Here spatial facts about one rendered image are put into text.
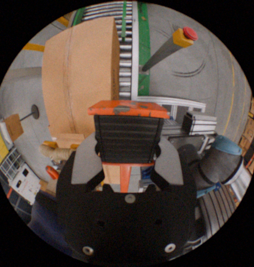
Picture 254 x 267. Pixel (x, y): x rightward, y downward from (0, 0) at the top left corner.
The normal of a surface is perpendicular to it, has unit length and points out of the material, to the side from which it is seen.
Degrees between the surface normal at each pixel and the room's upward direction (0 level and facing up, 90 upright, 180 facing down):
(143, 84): 0
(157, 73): 0
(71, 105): 0
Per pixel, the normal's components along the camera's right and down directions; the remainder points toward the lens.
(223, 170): -0.94, 0.19
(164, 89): -0.01, 0.51
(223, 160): -0.89, 0.02
